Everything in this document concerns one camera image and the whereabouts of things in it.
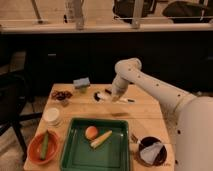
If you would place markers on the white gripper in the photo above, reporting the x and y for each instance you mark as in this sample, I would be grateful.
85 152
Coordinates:
117 91

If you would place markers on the white handled dish brush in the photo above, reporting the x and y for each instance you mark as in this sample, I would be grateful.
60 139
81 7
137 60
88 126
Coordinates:
101 96

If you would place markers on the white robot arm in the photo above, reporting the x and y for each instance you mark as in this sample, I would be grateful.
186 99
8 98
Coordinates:
194 138

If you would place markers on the blue sponge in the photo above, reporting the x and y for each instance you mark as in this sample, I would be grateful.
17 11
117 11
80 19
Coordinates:
80 83

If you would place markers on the orange peach fruit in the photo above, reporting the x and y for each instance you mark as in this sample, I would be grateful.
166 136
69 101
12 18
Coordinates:
91 132

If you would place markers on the dark dried fruit pile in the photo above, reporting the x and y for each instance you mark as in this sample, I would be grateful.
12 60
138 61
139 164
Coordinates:
61 95

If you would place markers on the green plastic tray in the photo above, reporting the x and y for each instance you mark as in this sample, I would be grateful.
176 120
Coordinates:
111 155

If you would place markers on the grey cloth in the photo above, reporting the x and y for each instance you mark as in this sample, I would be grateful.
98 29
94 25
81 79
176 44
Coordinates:
149 154

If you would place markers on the dark brown bowl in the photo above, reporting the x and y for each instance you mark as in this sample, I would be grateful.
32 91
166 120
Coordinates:
147 141

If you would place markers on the green cucumber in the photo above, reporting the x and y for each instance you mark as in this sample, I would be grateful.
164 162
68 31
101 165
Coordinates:
44 146

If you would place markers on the black office chair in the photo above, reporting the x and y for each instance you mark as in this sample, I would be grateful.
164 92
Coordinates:
14 94

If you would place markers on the orange bowl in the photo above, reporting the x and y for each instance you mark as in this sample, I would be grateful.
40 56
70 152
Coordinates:
34 148

